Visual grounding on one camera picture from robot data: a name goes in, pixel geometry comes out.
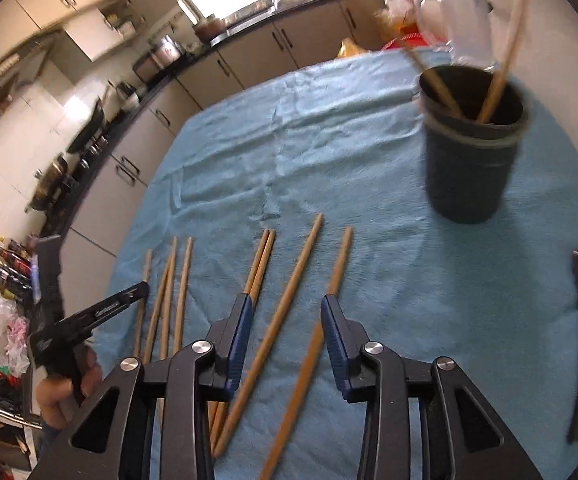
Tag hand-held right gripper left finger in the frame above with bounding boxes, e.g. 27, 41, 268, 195
42, 292, 255, 480

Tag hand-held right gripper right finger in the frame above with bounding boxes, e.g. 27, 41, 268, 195
320, 294, 544, 480

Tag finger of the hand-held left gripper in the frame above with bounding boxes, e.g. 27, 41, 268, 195
118, 282, 150, 310

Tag dark plastic cup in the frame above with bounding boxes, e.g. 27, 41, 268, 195
417, 64, 532, 224

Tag person's left hand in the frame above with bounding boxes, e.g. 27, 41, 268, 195
36, 347, 104, 431

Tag pile of plastic bags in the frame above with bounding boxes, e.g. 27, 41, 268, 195
0, 280, 30, 376

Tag row of sauce bottles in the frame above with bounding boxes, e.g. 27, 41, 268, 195
0, 237, 37, 303

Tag metal pot with lid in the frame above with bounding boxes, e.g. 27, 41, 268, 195
29, 155, 70, 211

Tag gas stove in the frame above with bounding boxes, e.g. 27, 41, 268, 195
32, 130, 115, 213

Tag black wok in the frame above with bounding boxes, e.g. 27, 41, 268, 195
66, 100, 107, 153

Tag blue tablecloth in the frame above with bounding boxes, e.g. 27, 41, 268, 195
89, 45, 578, 480

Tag silver rice cooker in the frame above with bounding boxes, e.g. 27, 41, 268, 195
133, 35, 184, 83

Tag black kitchen countertop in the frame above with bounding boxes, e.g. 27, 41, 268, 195
39, 0, 400, 241

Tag range hood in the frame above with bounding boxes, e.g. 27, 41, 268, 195
0, 40, 55, 126

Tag beige base cabinets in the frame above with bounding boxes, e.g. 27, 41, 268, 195
42, 0, 400, 271

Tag open dish shelf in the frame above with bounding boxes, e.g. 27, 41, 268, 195
100, 7, 145, 43

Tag brown cooking pot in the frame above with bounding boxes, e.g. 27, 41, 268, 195
194, 15, 227, 43

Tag yellow bag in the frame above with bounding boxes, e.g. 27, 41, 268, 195
338, 39, 370, 58

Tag steel sink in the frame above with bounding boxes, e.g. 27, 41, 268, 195
226, 0, 330, 28

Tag red basket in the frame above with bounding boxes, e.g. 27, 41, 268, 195
384, 30, 422, 51

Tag clear plastic bag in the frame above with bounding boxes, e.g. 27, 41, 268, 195
376, 0, 437, 36

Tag clear glass measuring cup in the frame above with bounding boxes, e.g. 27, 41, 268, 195
384, 0, 502, 68

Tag beige wall cabinets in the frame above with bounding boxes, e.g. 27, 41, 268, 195
0, 0, 142, 68

